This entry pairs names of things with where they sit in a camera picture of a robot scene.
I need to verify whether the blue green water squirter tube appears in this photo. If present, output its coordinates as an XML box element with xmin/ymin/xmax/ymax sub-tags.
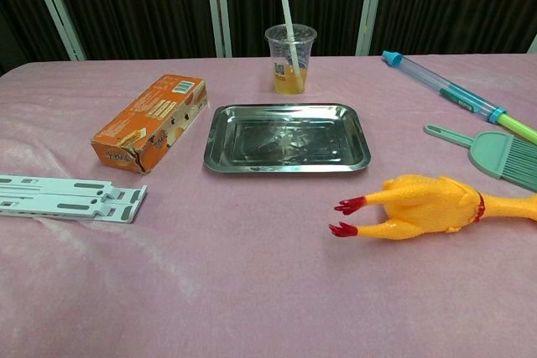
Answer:
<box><xmin>381</xmin><ymin>50</ymin><xmax>537</xmax><ymax>145</ymax></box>

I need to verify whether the white folding stand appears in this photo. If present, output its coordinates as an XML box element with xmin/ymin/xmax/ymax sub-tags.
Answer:
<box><xmin>0</xmin><ymin>174</ymin><xmax>149</xmax><ymax>224</ymax></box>

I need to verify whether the yellow rubber chicken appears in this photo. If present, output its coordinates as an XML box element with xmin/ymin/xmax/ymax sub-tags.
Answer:
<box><xmin>329</xmin><ymin>173</ymin><xmax>537</xmax><ymax>238</ymax></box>

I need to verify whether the rectangular metal tray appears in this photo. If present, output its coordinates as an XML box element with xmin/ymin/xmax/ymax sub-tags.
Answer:
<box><xmin>203</xmin><ymin>102</ymin><xmax>372</xmax><ymax>174</ymax></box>

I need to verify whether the teal hand brush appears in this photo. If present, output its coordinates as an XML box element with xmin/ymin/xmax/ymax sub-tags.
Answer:
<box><xmin>424</xmin><ymin>123</ymin><xmax>537</xmax><ymax>193</ymax></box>

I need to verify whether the white drinking straw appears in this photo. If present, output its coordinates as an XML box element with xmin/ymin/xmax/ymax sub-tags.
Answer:
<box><xmin>275</xmin><ymin>0</ymin><xmax>302</xmax><ymax>78</ymax></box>

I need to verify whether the orange cardboard box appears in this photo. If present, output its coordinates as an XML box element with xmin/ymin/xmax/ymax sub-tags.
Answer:
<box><xmin>91</xmin><ymin>74</ymin><xmax>208</xmax><ymax>175</ymax></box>

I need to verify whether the clear plastic cup, orange drink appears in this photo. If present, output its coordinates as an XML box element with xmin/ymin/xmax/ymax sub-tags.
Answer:
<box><xmin>264</xmin><ymin>23</ymin><xmax>318</xmax><ymax>96</ymax></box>

